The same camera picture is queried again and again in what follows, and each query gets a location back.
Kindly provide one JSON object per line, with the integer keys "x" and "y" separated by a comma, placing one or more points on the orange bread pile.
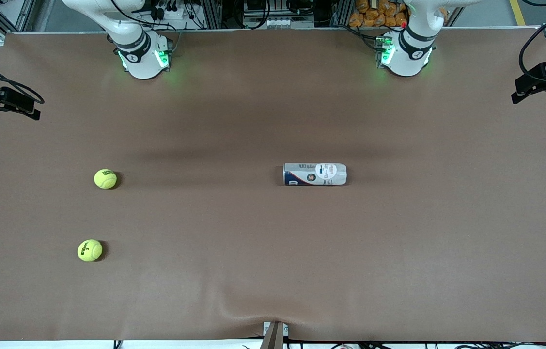
{"x": 374, "y": 14}

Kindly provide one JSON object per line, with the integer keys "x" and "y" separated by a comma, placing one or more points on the silver metal table bracket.
{"x": 285, "y": 329}

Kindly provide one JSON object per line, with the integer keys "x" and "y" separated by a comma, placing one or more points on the brown mounting bar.
{"x": 272, "y": 339}

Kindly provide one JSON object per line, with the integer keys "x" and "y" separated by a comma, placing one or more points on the clear tennis ball can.
{"x": 315, "y": 174}

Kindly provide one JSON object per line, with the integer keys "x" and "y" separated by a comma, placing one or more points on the white terminal block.
{"x": 282, "y": 23}

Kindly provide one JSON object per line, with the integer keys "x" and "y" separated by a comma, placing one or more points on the white power strip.
{"x": 171, "y": 12}

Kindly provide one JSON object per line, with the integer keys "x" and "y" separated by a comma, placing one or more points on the yellow-green tennis ball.
{"x": 89, "y": 250}
{"x": 105, "y": 179}

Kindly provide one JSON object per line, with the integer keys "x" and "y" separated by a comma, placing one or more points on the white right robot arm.
{"x": 139, "y": 63}

